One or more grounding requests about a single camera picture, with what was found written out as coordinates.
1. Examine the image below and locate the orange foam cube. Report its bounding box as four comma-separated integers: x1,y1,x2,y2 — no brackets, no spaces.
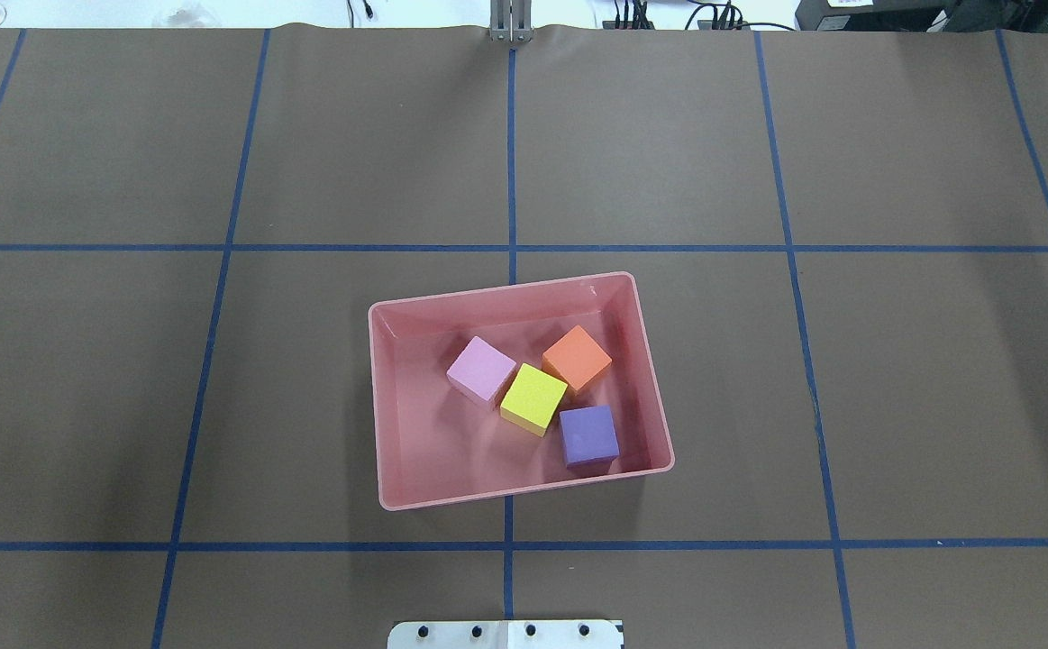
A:
541,324,613,398

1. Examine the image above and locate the pink foam cube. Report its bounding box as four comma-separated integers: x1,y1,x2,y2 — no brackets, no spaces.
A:
446,336,518,409

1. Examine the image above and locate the pink plastic bin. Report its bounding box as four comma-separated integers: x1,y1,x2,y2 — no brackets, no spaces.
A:
368,271,676,512

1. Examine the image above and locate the yellow foam cube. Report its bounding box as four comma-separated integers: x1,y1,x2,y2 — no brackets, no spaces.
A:
499,364,569,438

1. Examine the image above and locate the purple foam cube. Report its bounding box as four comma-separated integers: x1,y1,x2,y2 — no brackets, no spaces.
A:
558,404,621,469

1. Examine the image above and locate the aluminium frame post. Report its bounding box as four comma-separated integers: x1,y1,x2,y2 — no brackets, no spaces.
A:
489,0,534,45

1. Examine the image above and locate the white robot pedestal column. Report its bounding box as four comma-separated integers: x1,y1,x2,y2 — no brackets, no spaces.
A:
387,619,625,648

